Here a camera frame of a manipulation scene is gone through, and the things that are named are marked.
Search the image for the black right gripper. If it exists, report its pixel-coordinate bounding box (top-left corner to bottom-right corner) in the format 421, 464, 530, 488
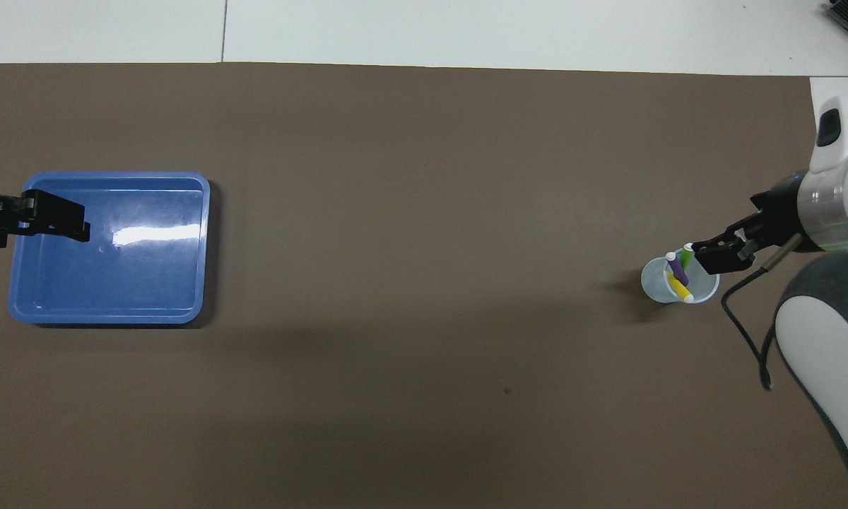
693, 172, 817, 276

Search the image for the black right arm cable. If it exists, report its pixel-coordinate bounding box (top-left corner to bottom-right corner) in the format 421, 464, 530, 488
721, 237, 803, 391

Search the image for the brown table mat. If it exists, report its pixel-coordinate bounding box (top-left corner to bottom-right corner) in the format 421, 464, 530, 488
0, 62, 848, 509

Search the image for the translucent plastic cup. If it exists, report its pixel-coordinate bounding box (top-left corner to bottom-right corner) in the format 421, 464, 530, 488
641, 247, 721, 305

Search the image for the blue plastic tray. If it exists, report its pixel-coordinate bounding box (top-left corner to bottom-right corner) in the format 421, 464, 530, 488
8, 171, 211, 326

